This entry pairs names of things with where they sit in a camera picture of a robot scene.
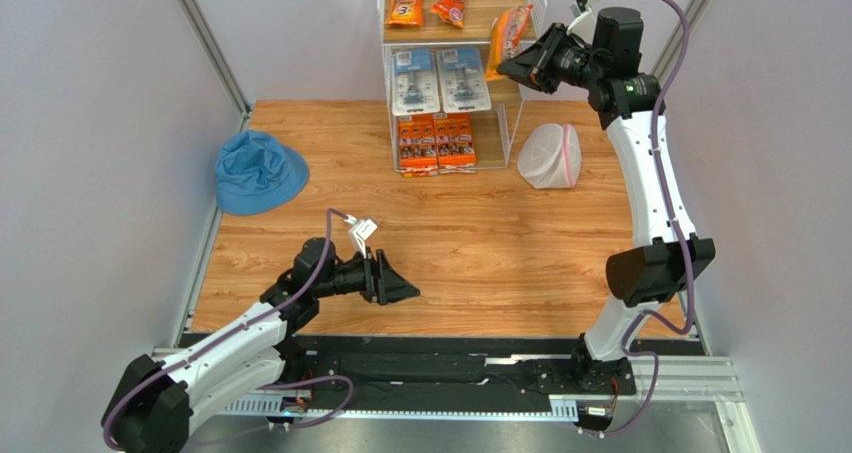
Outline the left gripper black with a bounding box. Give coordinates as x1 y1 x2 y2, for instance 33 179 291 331
314 247 420 305

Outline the white Gillette razor pack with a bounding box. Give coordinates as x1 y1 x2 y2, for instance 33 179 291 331
436 46 492 113

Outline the blue card razor blister pack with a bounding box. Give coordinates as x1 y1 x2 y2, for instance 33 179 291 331
391 49 441 117

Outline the orange razor box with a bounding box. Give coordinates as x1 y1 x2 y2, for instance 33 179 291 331
397 114 439 178
433 113 477 170

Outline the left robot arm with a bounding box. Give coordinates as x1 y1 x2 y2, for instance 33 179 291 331
101 238 420 452

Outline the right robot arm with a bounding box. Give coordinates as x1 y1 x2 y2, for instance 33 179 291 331
497 7 716 392

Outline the orange razor bag on shelf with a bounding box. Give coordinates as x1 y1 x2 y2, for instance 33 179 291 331
384 0 424 27

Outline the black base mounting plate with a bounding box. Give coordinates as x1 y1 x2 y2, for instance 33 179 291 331
288 335 637 414

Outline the white mesh laundry bag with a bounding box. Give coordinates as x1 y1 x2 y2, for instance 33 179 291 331
517 123 582 189

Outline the blue bucket hat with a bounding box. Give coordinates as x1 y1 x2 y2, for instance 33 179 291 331
214 130 310 216

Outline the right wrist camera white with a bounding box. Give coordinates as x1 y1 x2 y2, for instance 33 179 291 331
567 0 599 41

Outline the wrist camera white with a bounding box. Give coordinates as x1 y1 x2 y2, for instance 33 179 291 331
567 0 599 41
345 215 378 257

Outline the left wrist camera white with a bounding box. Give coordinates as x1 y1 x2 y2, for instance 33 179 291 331
345 215 378 257

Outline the white wire shelf rack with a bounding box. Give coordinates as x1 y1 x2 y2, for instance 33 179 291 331
377 0 547 178

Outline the aluminium rail frame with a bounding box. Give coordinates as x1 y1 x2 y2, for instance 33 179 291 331
119 345 747 453

